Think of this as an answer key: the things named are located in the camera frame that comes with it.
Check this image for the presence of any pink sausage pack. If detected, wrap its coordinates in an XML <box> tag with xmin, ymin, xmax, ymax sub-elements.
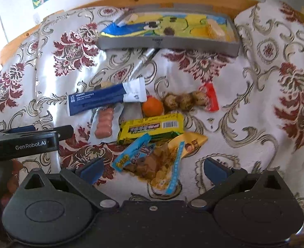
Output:
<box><xmin>88</xmin><ymin>103</ymin><xmax>124</xmax><ymax>145</ymax></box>

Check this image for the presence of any blue yellow candy wrapper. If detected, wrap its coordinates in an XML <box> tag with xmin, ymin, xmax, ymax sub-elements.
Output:
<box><xmin>112</xmin><ymin>133</ymin><xmax>155</xmax><ymax>172</ymax></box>

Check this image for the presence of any yellow green snack bar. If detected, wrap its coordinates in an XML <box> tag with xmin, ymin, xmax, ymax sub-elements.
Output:
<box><xmin>117</xmin><ymin>113</ymin><xmax>184</xmax><ymax>145</ymax></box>

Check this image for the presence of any quail egg red packet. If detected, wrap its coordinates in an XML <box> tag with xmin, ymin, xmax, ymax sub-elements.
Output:
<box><xmin>162</xmin><ymin>83</ymin><xmax>219</xmax><ymax>113</ymax></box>

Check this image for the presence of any orange tangerine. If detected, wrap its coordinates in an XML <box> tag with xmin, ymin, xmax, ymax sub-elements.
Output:
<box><xmin>141</xmin><ymin>95</ymin><xmax>164</xmax><ymax>118</ymax></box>

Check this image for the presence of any blue white snack packet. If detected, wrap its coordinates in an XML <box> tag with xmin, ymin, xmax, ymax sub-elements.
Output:
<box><xmin>67</xmin><ymin>77</ymin><xmax>147</xmax><ymax>116</ymax></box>

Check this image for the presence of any person's left hand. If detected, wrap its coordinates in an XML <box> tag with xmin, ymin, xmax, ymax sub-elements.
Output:
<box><xmin>0</xmin><ymin>160</ymin><xmax>23</xmax><ymax>207</ymax></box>

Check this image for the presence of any floral white red bedspread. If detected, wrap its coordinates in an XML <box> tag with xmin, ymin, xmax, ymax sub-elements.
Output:
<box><xmin>0</xmin><ymin>1</ymin><xmax>304</xmax><ymax>208</ymax></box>

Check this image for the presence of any small brown snack piece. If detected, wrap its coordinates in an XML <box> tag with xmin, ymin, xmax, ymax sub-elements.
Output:
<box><xmin>94</xmin><ymin>81</ymin><xmax>114</xmax><ymax>90</ymax></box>

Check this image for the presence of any silver foil stick packet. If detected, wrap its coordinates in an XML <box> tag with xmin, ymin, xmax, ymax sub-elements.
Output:
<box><xmin>129</xmin><ymin>49</ymin><xmax>159</xmax><ymax>85</ymax></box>

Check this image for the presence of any pale yellow snack in tray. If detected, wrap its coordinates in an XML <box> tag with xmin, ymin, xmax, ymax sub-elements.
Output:
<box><xmin>206</xmin><ymin>19</ymin><xmax>232</xmax><ymax>42</ymax></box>

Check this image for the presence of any grey metal tray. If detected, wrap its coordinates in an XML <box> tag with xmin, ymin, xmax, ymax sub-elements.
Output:
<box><xmin>96</xmin><ymin>4</ymin><xmax>241</xmax><ymax>57</ymax></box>

